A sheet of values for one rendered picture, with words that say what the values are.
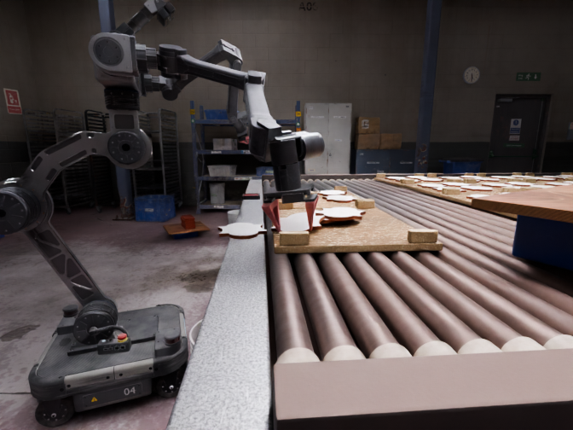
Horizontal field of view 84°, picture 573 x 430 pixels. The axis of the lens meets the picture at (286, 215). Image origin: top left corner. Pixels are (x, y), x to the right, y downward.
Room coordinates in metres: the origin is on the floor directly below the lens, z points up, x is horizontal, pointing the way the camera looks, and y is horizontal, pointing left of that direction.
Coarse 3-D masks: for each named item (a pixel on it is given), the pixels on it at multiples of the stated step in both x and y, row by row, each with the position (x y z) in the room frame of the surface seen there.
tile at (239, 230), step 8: (232, 224) 0.85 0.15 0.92; (240, 224) 0.85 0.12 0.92; (248, 224) 0.85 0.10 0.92; (256, 224) 0.85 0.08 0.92; (224, 232) 0.77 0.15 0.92; (232, 232) 0.77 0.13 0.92; (240, 232) 0.77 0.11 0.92; (248, 232) 0.77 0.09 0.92; (256, 232) 0.77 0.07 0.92; (264, 232) 0.79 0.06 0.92
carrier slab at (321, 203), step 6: (312, 192) 1.43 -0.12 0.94; (318, 192) 1.43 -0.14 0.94; (348, 192) 1.43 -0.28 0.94; (360, 198) 1.25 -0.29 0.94; (294, 204) 1.11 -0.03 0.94; (300, 204) 1.11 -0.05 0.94; (318, 204) 1.11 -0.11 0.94; (324, 204) 1.11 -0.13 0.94; (330, 204) 1.11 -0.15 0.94; (336, 204) 1.11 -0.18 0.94; (342, 204) 1.11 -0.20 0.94; (348, 204) 1.11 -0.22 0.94; (354, 204) 1.11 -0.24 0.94
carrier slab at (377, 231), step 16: (320, 208) 1.03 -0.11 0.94; (368, 208) 1.03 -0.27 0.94; (272, 224) 0.81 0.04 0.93; (336, 224) 0.80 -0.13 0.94; (352, 224) 0.80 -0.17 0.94; (368, 224) 0.80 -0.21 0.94; (384, 224) 0.80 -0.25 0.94; (400, 224) 0.80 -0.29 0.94; (320, 240) 0.66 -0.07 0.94; (336, 240) 0.66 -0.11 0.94; (352, 240) 0.66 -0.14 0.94; (368, 240) 0.66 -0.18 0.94; (384, 240) 0.66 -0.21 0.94; (400, 240) 0.66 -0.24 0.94
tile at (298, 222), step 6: (288, 216) 0.81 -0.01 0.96; (294, 216) 0.80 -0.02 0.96; (300, 216) 0.79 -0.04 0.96; (306, 216) 0.79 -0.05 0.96; (318, 216) 0.77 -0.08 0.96; (324, 216) 0.77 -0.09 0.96; (282, 222) 0.76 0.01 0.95; (288, 222) 0.76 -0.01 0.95; (294, 222) 0.75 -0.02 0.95; (300, 222) 0.75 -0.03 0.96; (306, 222) 0.74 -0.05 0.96; (318, 222) 0.73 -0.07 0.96; (282, 228) 0.72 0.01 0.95; (288, 228) 0.72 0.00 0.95; (294, 228) 0.71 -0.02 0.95; (300, 228) 0.71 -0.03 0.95; (306, 228) 0.70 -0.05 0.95; (318, 228) 0.71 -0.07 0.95
